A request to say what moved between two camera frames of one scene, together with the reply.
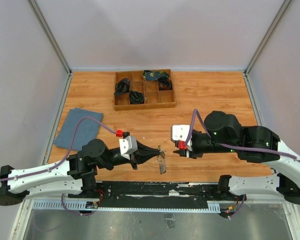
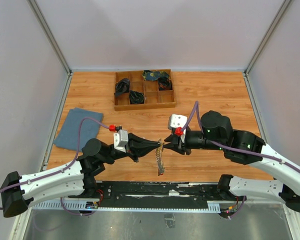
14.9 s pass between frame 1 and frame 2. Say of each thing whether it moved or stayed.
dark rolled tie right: stayed
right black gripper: moved
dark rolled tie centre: stayed
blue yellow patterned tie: stayed
